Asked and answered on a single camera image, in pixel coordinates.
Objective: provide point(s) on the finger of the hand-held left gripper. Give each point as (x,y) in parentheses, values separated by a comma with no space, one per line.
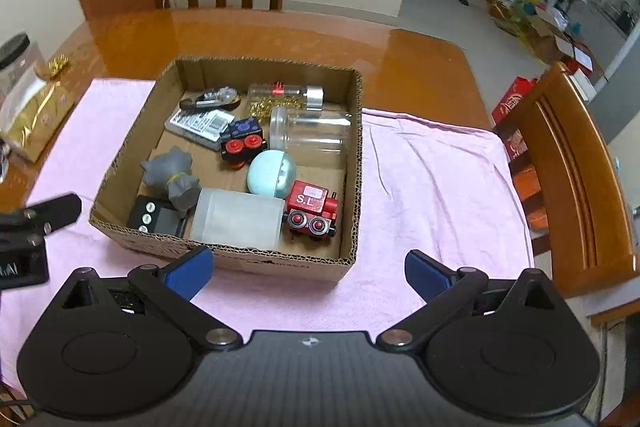
(57,211)

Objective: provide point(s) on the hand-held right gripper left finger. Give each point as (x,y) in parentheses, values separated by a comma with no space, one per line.
(191,271)

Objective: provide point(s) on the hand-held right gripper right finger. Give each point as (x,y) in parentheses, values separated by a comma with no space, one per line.
(427,276)

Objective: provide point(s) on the black digital timer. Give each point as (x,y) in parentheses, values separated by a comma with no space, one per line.
(150,217)

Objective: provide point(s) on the translucent white plastic box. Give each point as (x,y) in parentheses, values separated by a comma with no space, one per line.
(237,219)

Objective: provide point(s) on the grey soft toy figure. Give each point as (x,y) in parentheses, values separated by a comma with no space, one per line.
(167,172)

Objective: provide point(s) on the cardboard box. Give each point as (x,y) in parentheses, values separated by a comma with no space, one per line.
(300,264)

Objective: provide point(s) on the red toy train engine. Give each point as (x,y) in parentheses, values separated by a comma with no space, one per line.
(310,207)

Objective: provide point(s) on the black purple toy train car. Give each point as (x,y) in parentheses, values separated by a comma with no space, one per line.
(242,139)

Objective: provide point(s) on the clear labelled card case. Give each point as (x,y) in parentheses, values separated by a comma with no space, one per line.
(197,127)

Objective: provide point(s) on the round metal-rimmed tin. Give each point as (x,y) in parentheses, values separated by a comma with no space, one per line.
(210,99)

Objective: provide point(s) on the clear plastic jar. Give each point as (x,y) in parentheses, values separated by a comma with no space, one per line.
(312,134)

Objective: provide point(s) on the clear bottle of gold pins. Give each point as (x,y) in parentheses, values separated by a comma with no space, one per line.
(285,94)

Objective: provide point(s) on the pink towel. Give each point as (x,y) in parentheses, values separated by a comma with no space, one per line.
(425,187)

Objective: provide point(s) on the gold tissue pack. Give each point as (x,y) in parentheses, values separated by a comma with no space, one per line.
(35,112)

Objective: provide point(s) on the large clear jar black lid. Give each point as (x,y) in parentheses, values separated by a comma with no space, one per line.
(17,62)

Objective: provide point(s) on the stack of red packages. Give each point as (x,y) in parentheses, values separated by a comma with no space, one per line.
(515,99)

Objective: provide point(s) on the pile of cardboard boxes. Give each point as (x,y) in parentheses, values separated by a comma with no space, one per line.
(540,27)

